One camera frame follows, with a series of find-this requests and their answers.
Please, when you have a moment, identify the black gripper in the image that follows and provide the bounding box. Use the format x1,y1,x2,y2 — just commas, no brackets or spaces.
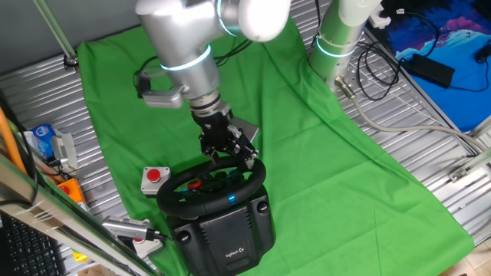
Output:
191,110,259,170

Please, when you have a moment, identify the black steering wheel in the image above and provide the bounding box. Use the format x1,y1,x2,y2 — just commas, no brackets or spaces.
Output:
156,155,267,219

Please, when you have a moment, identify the black steering wheel base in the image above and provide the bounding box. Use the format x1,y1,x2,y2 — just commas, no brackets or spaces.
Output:
165,183,276,276

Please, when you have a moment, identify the silver digital scale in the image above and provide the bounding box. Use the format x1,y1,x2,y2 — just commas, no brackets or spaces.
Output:
229,116,260,153

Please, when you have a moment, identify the grey box red mushroom button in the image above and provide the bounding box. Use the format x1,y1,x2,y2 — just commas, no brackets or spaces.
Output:
140,166,172,196

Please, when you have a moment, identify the green cloth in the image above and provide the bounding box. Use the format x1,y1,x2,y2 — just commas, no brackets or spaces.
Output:
76,0,476,276

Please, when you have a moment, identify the grey box small red button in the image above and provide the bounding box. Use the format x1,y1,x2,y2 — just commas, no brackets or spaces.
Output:
132,237,165,258

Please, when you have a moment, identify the orange box red button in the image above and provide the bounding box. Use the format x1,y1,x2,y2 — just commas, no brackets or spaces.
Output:
57,178,87,204

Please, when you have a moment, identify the blue white tissue pack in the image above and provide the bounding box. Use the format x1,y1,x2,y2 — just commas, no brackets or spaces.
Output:
22,123,58,160

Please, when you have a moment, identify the thin metal stand rod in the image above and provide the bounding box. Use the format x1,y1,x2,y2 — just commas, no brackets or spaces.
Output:
32,0,80,72

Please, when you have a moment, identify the orange pipe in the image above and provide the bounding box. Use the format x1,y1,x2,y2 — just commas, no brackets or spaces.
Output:
0,107,28,176

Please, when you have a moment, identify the black power adapter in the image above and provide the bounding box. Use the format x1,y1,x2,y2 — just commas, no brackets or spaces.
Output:
410,53,456,88

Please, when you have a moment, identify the black keyboard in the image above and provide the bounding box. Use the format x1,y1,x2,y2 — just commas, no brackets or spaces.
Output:
0,214,66,276

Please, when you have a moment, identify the blue printed desk mat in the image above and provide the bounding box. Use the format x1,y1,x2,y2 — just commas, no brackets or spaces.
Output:
383,0,491,133

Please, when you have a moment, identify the aluminium profile bar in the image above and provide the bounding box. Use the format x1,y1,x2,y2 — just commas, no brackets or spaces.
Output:
448,147,491,183

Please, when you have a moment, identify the wrist camera with silver bracket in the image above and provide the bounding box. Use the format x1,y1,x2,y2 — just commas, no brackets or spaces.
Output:
133,71,187,110

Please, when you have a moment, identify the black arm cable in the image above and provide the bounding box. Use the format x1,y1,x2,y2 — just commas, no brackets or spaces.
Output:
213,38,254,67

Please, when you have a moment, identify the silver depth camera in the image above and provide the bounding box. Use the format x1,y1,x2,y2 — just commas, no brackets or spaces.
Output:
101,215,160,243

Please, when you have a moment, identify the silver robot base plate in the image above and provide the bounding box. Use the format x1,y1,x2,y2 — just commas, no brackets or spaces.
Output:
325,53,370,97

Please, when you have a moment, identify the silver ribbed camera module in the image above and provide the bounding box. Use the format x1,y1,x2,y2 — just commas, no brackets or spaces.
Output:
51,132,79,172

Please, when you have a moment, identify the thick grey robot cable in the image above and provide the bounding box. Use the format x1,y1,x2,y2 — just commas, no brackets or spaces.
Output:
333,76,488,154

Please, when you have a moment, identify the aluminium frame beam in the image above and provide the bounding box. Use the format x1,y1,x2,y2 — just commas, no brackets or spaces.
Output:
0,151,162,276

